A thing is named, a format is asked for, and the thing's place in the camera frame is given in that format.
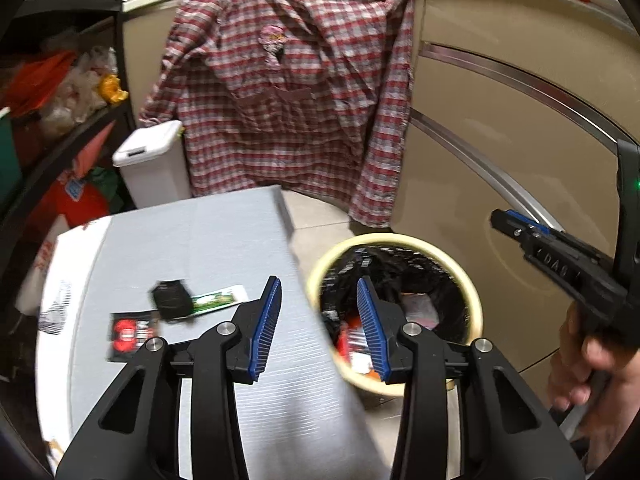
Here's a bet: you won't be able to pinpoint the black pouch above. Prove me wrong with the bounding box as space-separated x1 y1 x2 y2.
150 280 194 321

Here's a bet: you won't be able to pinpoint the white plastic bags on shelf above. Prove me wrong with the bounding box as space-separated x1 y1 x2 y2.
39 46 117 141

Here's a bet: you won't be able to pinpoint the yellow trash bin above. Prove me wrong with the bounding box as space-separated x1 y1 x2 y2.
306 233 483 398

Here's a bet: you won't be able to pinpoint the orange bag on shelf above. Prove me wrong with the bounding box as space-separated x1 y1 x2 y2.
1 50 77 118

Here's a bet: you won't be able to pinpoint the black red crab packet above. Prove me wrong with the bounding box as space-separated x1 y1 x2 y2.
107 311 160 363

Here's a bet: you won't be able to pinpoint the red medicine box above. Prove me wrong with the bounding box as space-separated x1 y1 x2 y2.
336 322 373 375

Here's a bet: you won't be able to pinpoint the white patterned board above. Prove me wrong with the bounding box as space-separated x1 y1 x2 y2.
18 216 112 469

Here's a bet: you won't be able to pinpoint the red plaid shirt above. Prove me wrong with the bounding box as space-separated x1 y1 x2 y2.
139 0 416 229

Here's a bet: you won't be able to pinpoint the black bin liner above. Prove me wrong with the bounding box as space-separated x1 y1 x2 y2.
320 244 469 344

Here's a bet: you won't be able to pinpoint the teal storage box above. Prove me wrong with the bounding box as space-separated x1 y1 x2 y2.
0 107 21 202

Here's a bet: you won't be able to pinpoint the black shelving rack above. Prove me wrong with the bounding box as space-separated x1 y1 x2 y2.
0 0 137 261

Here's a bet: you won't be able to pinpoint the yellow toy figure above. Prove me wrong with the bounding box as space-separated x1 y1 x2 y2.
98 74 129 105

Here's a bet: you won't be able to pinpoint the green white wrapper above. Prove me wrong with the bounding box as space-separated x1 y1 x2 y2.
192 285 248 316

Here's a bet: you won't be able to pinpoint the white lidded bin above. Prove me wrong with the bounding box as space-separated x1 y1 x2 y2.
112 120 192 208

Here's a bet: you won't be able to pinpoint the person's right hand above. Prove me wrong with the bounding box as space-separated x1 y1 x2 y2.
546 301 640 476

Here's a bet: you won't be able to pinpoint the red bag under shelf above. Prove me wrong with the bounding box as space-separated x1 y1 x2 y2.
26 122 115 234

